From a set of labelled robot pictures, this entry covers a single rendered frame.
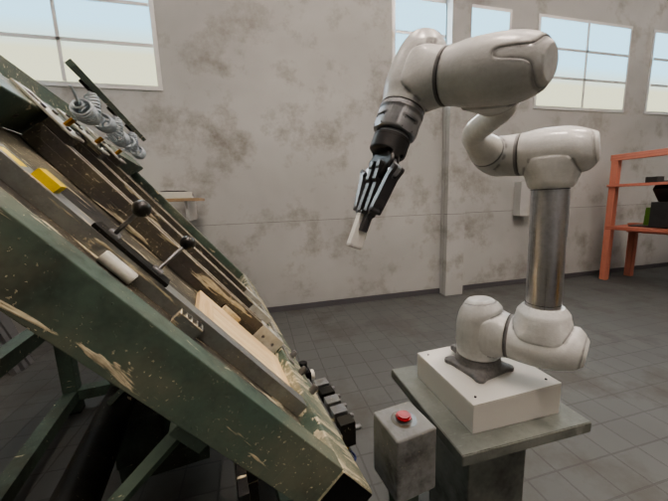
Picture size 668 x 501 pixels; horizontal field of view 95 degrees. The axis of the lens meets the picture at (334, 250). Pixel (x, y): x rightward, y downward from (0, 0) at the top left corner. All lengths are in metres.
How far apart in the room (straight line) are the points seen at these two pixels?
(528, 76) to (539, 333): 0.80
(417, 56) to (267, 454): 0.82
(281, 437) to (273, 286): 3.70
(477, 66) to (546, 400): 1.10
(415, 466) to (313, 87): 4.20
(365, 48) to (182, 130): 2.59
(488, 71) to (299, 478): 0.84
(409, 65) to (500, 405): 1.03
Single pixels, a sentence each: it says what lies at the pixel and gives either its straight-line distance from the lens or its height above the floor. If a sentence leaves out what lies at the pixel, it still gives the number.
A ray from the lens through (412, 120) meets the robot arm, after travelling 0.65.
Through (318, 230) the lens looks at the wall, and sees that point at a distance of 4.29.
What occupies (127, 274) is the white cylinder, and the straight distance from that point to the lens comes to 0.80.
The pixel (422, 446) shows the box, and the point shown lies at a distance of 0.94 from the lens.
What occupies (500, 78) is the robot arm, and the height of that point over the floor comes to 1.69.
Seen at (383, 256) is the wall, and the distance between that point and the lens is 4.64.
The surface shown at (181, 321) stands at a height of 1.24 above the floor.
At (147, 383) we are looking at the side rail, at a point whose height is 1.22.
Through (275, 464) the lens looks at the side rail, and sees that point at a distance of 0.77.
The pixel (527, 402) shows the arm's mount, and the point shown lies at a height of 0.82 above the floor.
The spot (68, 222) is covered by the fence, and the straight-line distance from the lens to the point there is 0.85.
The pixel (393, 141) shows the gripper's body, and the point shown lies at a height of 1.62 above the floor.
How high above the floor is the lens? 1.51
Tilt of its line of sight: 9 degrees down
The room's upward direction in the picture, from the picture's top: 2 degrees counter-clockwise
